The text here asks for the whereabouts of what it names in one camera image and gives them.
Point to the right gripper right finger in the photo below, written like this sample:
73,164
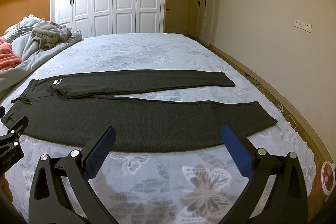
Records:
287,202

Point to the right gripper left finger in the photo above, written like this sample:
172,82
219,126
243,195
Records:
49,201

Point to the dark grey pants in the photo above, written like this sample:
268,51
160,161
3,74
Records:
74,109

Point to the white round fan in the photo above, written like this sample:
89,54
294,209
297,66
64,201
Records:
325,180

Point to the coral pink blanket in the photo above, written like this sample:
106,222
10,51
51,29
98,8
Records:
8,59

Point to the light grey duvet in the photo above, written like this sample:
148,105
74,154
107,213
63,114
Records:
32,53

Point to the grey crumpled garment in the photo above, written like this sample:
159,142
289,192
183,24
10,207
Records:
48,34

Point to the beige hallway door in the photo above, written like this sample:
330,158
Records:
176,16

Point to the beige hallway cabinet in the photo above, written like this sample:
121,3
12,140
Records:
201,19

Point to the white wall outlets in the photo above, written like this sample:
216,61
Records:
302,25

